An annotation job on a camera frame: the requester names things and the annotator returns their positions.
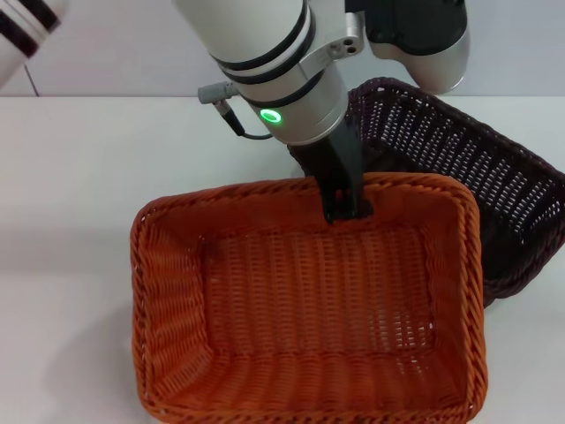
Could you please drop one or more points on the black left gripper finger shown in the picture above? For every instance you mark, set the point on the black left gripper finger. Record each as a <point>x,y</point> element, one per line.
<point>363,199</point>
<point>337,199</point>

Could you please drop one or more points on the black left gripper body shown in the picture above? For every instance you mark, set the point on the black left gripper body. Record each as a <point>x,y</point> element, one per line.
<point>337,154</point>

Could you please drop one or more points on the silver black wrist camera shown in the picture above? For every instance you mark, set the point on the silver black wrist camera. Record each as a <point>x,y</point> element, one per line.
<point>419,40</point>

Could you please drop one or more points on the dark brown woven plastic basket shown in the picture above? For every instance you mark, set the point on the dark brown woven plastic basket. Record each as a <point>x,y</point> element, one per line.
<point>441,146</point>

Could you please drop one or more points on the silver camera mount bracket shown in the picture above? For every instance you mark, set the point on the silver camera mount bracket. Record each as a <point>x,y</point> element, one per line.
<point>342,42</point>

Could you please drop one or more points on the orange woven plastic basket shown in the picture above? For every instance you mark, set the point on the orange woven plastic basket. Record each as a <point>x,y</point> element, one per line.
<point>309,300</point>

